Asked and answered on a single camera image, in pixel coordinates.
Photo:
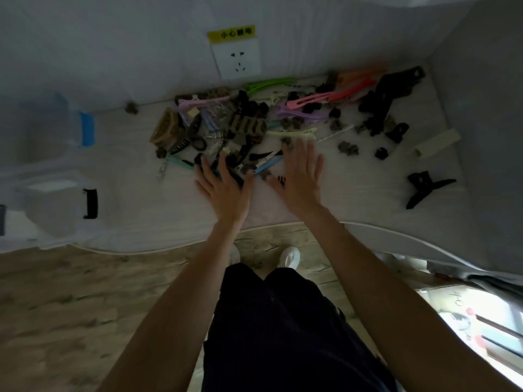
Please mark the person's right hand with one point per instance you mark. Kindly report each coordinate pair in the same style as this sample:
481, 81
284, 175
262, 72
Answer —
300, 187

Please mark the person's left hand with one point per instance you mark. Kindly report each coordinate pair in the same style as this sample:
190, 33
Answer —
229, 200

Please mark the pile of assorted hair clips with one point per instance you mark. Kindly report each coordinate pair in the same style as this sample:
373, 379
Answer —
245, 126

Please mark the clear box black latches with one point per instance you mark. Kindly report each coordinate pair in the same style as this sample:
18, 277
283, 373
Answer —
49, 204

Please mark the clear box blue latches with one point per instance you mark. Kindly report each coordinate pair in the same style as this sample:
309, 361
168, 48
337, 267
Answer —
49, 130

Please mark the person's left forearm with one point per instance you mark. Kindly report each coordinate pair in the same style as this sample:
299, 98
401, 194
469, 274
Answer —
171, 322

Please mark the person's right forearm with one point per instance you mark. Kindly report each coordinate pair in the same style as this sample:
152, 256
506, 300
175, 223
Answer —
388, 302

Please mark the person's black clothing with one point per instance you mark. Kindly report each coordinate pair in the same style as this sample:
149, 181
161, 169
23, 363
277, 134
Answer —
286, 334

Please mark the white shoe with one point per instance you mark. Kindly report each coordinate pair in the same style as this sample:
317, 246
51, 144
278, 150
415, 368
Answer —
235, 255
289, 257

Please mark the yellow warning sticker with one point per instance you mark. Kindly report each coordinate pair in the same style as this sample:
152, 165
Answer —
231, 34

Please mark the white wall socket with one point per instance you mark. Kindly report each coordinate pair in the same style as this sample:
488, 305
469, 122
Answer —
237, 57

